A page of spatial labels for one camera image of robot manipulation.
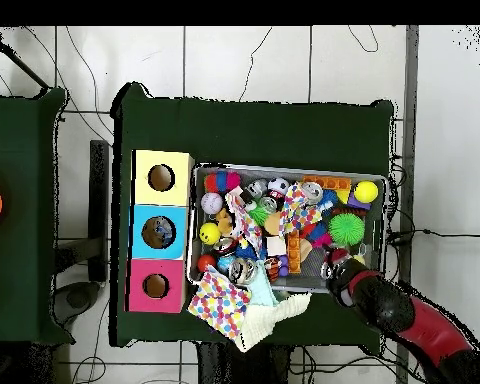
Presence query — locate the grey floor stand base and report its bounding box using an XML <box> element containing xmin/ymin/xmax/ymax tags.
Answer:
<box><xmin>51</xmin><ymin>238</ymin><xmax>105</xmax><ymax>325</ymax></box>

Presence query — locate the mint green cloth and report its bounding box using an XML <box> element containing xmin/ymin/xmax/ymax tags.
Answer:
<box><xmin>247</xmin><ymin>267</ymin><xmax>280</xmax><ymax>309</ymax></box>

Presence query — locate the cream muslin cloth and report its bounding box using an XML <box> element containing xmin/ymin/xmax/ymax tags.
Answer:
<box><xmin>234</xmin><ymin>291</ymin><xmax>313</xmax><ymax>353</ymax></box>

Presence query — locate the crushed silver can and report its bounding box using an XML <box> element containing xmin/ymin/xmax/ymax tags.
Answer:
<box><xmin>300</xmin><ymin>182</ymin><xmax>326</xmax><ymax>206</ymax></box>

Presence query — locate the black and white soccer ball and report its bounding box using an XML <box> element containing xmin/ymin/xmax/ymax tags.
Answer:
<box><xmin>267</xmin><ymin>177</ymin><xmax>291</xmax><ymax>198</ymax></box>

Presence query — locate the yellow smiley ball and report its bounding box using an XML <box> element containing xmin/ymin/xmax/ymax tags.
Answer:
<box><xmin>198</xmin><ymin>221</ymin><xmax>223</xmax><ymax>246</ymax></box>

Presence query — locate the large green spiky ball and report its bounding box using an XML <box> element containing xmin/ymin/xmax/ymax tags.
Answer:
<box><xmin>328</xmin><ymin>211</ymin><xmax>368</xmax><ymax>247</ymax></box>

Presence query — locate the white baseball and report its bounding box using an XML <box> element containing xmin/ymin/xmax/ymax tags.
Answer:
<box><xmin>200</xmin><ymin>191</ymin><xmax>225</xmax><ymax>215</ymax></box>

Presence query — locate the black flat panel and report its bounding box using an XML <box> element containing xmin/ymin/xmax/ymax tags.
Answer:
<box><xmin>88</xmin><ymin>139</ymin><xmax>112</xmax><ymax>283</ymax></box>

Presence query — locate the black floor cable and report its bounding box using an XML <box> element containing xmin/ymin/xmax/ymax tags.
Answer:
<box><xmin>386</xmin><ymin>226</ymin><xmax>480</xmax><ymax>247</ymax></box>

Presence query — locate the small polka dot cloth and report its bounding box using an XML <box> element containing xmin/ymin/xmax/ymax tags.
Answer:
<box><xmin>278</xmin><ymin>185</ymin><xmax>323</xmax><ymax>237</ymax></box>

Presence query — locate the rainbow spiky toy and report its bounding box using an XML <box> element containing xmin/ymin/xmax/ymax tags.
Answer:
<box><xmin>205</xmin><ymin>171</ymin><xmax>244</xmax><ymax>194</ymax></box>

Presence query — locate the wooden box with three holes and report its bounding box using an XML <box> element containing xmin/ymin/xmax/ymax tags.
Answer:
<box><xmin>127</xmin><ymin>149</ymin><xmax>196</xmax><ymax>315</ymax></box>

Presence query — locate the large polka dot cloth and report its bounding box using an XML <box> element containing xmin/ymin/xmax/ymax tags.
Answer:
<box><xmin>187</xmin><ymin>267</ymin><xmax>253</xmax><ymax>341</ymax></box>

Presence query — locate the shallow clear bin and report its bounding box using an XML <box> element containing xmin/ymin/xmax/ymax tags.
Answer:
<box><xmin>186</xmin><ymin>162</ymin><xmax>389</xmax><ymax>297</ymax></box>

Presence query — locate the green covered side table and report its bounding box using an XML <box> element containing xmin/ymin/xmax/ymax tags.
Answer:
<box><xmin>0</xmin><ymin>87</ymin><xmax>69</xmax><ymax>345</ymax></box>

